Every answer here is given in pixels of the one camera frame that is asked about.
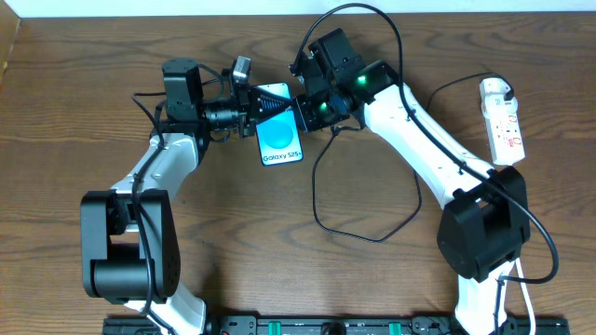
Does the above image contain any blue screen Galaxy smartphone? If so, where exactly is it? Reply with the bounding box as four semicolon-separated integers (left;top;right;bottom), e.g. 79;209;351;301
256;83;304;167

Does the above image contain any black USB charging cable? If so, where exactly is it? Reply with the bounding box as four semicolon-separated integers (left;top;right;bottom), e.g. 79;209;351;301
311;71;515;244

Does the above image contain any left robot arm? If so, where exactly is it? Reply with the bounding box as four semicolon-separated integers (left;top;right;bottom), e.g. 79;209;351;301
80;57;291;334

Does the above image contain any white power strip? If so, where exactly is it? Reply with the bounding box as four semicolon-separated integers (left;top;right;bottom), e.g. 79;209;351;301
481;94;525;166

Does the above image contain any white USB charger plug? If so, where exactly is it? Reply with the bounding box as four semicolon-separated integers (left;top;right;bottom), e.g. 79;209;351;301
480;77;515;101

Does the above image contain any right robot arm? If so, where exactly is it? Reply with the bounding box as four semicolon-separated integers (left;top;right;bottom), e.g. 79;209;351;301
290;30;530;334

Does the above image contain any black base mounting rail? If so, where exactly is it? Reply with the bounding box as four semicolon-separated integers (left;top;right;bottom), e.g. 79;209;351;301
101;315;571;335

